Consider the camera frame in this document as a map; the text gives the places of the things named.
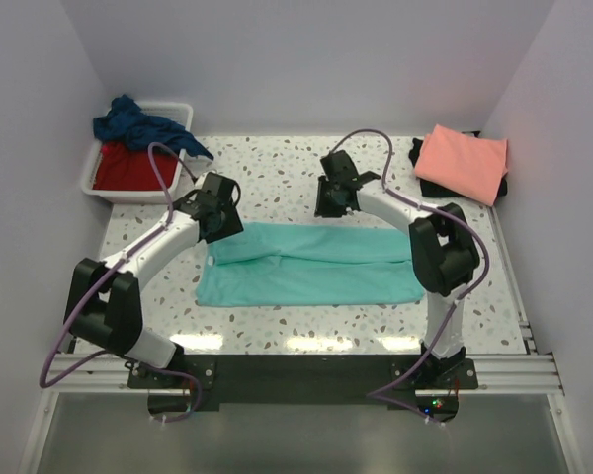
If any teal t-shirt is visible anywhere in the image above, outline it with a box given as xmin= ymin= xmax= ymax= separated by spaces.
xmin=196 ymin=222 xmax=424 ymax=307

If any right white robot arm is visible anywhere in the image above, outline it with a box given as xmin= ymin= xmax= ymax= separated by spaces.
xmin=315 ymin=151 xmax=481 ymax=388

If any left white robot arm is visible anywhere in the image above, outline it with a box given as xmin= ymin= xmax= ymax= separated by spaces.
xmin=64 ymin=172 xmax=243 ymax=387

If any folded black t-shirt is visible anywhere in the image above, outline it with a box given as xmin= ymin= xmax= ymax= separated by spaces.
xmin=407 ymin=130 xmax=511 ymax=199

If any white plastic laundry basket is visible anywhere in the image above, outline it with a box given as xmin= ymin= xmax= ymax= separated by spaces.
xmin=80 ymin=100 xmax=194 ymax=204

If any red t-shirt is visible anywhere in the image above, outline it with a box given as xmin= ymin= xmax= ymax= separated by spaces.
xmin=93 ymin=142 xmax=162 ymax=192

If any navy blue t-shirt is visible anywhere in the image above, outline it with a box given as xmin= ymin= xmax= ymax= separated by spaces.
xmin=92 ymin=95 xmax=214 ymax=160

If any folded salmon pink t-shirt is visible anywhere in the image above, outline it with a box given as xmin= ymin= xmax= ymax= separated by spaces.
xmin=413 ymin=123 xmax=510 ymax=207

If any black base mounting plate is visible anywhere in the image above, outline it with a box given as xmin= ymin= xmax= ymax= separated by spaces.
xmin=125 ymin=351 xmax=479 ymax=422

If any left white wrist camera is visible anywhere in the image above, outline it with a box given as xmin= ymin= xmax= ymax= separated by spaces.
xmin=195 ymin=171 xmax=211 ymax=187

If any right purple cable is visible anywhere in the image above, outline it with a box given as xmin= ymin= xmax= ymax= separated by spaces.
xmin=332 ymin=128 xmax=490 ymax=421

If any aluminium rail frame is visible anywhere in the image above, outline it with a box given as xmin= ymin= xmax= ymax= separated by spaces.
xmin=18 ymin=315 xmax=574 ymax=474

